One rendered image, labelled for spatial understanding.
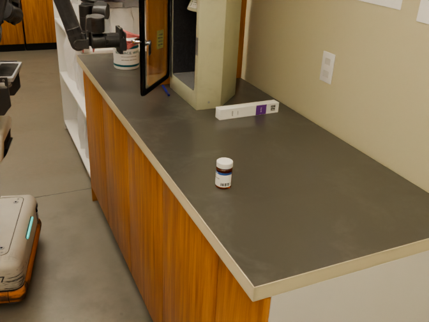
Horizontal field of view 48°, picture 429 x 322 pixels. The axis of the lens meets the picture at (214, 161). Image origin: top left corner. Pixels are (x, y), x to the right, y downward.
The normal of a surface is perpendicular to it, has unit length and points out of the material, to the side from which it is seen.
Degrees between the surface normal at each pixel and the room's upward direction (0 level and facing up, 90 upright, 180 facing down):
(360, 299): 90
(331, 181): 0
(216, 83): 90
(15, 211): 0
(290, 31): 90
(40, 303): 0
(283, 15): 90
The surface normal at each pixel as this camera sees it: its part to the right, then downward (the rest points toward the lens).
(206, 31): 0.41, 0.42
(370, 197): 0.05, -0.90
